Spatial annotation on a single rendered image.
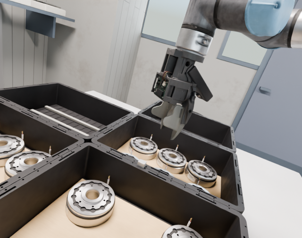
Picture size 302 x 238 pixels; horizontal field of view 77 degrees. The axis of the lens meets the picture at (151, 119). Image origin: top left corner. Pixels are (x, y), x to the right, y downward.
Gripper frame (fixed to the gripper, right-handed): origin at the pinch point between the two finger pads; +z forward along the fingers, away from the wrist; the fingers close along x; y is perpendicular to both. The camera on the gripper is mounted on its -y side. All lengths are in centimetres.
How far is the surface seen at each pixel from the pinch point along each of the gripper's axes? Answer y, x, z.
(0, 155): 38.3, -8.9, 15.0
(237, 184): -15.1, 14.6, 6.8
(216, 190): -20.3, 6.6, 16.3
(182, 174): -12.2, -1.5, 16.4
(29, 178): 31.0, 7.6, 8.4
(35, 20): 56, -238, -12
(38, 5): 52, -211, -27
